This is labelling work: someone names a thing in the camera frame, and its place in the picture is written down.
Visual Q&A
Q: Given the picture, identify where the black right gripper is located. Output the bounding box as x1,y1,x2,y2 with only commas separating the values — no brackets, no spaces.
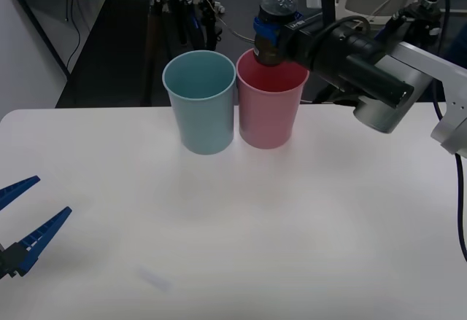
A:
253,12,330,73

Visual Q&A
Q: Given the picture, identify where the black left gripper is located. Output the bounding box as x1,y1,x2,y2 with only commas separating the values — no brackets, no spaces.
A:
0,175,73,281

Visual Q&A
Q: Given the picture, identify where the dark drink bottle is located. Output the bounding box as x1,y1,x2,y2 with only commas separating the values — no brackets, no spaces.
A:
252,0,298,68

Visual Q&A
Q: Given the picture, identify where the pink plastic bin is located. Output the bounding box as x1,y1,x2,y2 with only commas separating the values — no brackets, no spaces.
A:
236,48,310,149

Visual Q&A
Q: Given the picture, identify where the pale blue plastic bin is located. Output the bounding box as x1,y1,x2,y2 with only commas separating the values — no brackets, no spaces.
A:
162,50,236,156

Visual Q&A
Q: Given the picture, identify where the black hanging cable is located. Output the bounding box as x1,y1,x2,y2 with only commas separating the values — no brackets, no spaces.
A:
64,0,82,79

